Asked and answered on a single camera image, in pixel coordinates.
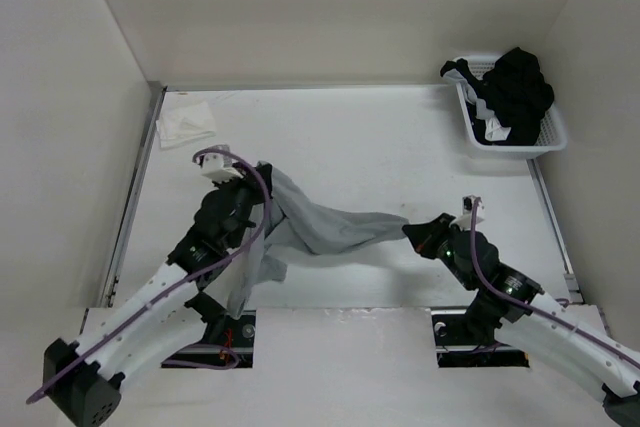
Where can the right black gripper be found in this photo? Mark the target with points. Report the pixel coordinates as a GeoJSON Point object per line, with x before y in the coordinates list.
{"type": "Point", "coordinates": [423, 236]}

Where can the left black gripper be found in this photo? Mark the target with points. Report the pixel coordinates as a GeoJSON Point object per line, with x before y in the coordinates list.
{"type": "Point", "coordinates": [252, 180]}

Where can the grey tank top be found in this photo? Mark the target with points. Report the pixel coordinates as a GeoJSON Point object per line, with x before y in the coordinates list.
{"type": "Point", "coordinates": [296, 222]}

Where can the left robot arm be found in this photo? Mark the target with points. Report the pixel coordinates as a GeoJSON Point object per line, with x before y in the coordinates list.
{"type": "Point", "coordinates": [205, 280]}

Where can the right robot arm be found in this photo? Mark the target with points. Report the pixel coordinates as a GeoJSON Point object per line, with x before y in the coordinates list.
{"type": "Point", "coordinates": [511, 308]}

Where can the white folded tank top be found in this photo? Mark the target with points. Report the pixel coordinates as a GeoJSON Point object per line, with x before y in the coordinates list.
{"type": "Point", "coordinates": [185, 124]}

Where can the white cloth in basket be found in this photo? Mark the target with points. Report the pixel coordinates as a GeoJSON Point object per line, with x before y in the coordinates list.
{"type": "Point", "coordinates": [484, 120]}

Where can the white plastic basket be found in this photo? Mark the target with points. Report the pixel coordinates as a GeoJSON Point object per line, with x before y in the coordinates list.
{"type": "Point", "coordinates": [552, 138]}

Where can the black clothes pile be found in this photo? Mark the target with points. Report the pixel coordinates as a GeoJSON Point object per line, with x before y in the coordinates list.
{"type": "Point", "coordinates": [515, 90]}

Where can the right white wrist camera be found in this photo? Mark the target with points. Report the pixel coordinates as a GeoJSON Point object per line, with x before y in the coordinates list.
{"type": "Point", "coordinates": [473, 213]}

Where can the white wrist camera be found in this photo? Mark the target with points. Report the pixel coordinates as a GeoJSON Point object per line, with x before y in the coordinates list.
{"type": "Point", "coordinates": [215, 165]}
{"type": "Point", "coordinates": [473, 213]}

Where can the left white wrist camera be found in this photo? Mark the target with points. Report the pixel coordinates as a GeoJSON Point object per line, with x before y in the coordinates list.
{"type": "Point", "coordinates": [215, 165]}

